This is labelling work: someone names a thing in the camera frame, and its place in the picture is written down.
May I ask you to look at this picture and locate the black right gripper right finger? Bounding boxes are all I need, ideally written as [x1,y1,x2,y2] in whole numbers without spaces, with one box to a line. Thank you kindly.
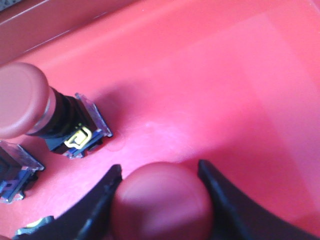
[197,159,317,240]

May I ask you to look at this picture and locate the red mushroom push button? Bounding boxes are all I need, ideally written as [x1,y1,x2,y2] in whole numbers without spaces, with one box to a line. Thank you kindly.
[14,215,55,237]
[110,162,214,240]
[0,62,113,159]
[0,140,45,204]

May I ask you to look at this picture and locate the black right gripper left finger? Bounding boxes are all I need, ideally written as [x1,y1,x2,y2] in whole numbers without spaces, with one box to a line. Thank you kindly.
[13,164,123,240]

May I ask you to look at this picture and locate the red plastic bin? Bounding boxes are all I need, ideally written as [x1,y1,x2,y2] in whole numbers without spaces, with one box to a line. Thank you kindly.
[0,0,320,237]

